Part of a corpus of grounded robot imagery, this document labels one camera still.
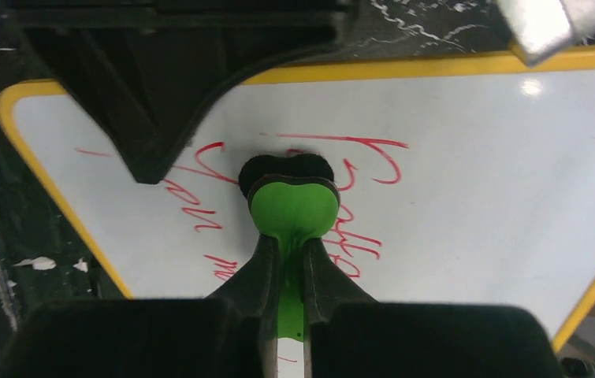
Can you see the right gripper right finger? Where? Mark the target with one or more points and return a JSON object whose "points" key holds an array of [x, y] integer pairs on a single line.
{"points": [[351, 334]]}

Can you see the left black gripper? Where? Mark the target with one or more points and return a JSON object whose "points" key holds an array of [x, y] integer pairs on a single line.
{"points": [[149, 91]]}

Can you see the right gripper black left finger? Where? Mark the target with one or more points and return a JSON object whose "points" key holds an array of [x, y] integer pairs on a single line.
{"points": [[229, 333]]}

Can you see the green bone-shaped eraser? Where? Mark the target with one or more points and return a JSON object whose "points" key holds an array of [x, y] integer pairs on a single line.
{"points": [[291, 200]]}

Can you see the yellow-framed whiteboard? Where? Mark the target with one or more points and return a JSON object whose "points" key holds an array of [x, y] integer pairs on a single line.
{"points": [[467, 180]]}

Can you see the grey metal bracket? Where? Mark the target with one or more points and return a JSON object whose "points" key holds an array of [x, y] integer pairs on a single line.
{"points": [[577, 358]]}

